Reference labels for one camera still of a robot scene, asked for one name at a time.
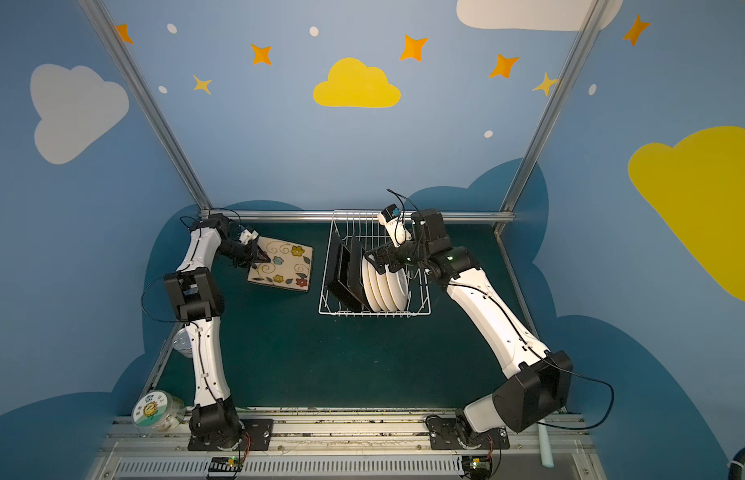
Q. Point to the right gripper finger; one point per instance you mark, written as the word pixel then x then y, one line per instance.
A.
pixel 379 269
pixel 375 258

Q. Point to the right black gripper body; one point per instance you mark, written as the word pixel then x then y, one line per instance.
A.
pixel 385 258

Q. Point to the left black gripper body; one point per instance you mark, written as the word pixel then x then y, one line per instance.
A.
pixel 250 251

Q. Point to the black square floral plate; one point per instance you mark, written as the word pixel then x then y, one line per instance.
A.
pixel 352 275
pixel 289 267
pixel 337 271

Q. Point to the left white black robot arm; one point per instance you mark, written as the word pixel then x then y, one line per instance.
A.
pixel 198 304

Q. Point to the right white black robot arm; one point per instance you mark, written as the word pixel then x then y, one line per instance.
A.
pixel 538 381

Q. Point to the white round plate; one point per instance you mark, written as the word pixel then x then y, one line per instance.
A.
pixel 374 281
pixel 368 288
pixel 385 288
pixel 398 283

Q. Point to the round clear lidded container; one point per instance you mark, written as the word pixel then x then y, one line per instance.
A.
pixel 158 411

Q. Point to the left small circuit board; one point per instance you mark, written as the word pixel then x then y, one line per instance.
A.
pixel 224 467

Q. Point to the small circuit board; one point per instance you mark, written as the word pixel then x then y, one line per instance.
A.
pixel 476 468
pixel 224 467

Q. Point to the right small circuit board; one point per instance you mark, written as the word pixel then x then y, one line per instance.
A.
pixel 476 468

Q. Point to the light blue toy spatula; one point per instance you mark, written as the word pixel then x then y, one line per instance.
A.
pixel 546 452

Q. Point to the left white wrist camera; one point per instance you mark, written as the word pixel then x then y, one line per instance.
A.
pixel 247 235

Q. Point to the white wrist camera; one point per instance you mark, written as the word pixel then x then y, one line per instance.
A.
pixel 393 220
pixel 247 235

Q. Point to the white wire dish rack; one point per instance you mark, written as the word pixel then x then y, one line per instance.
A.
pixel 372 235

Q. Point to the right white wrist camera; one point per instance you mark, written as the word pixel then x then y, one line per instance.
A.
pixel 393 220

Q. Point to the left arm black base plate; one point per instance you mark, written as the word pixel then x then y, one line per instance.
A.
pixel 255 435

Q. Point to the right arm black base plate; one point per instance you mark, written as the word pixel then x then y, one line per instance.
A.
pixel 449 433

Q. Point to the aluminium rail base frame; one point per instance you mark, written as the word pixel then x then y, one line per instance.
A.
pixel 345 443

